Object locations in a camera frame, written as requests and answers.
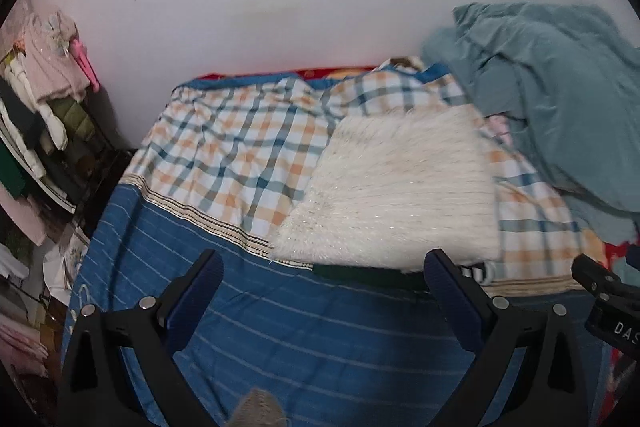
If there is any white tweed jacket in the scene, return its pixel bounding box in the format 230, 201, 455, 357
267, 104, 503, 273

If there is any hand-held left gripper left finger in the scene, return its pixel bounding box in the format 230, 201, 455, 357
60, 249, 225, 427

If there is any pink hanger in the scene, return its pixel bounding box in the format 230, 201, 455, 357
70, 37, 101, 92

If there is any row of hanging clothes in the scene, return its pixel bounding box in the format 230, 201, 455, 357
0, 7, 101, 408

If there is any blue striped plaid bed sheet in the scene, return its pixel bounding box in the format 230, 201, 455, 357
62, 62, 608, 427

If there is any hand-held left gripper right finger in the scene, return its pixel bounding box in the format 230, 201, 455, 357
422, 248, 588, 427

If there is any person's fuzzy clothing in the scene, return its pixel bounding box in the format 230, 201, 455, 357
230, 388, 291, 427

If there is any small pink cloth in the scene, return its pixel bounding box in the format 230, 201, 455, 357
485, 114, 516, 148

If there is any white printed paper bag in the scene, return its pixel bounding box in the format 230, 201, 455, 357
45, 227, 93, 293

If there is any dark green striped-trim garment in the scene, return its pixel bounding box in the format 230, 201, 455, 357
312, 259, 501, 293

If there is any teal blanket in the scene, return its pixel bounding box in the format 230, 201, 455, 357
422, 2, 640, 245

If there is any red printed sheet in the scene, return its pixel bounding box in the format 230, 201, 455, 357
197, 66, 640, 427

